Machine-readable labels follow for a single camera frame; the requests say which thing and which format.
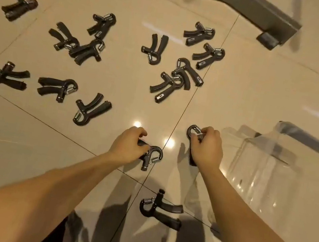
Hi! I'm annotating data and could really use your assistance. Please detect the clear plastic storage box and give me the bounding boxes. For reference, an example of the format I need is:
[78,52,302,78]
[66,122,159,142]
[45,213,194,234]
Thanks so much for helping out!
[206,111,319,242]

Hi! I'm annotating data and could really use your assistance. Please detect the person's left hand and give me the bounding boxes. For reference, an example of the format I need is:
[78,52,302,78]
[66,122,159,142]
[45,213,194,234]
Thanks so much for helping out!
[106,123,153,171]

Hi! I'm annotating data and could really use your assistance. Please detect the grey metal rack stand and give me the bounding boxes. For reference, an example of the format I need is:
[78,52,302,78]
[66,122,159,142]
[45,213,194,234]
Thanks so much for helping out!
[149,0,307,55]

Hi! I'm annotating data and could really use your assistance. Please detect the person's left forearm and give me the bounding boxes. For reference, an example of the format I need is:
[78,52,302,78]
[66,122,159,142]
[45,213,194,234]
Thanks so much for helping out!
[0,135,130,242]

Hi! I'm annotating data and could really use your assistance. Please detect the person's right forearm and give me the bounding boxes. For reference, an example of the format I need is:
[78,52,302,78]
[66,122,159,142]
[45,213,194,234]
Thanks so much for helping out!
[187,163,319,242]

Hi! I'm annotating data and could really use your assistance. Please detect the person's right hand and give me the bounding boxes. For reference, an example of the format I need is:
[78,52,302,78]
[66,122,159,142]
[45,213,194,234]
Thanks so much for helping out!
[184,123,228,174]

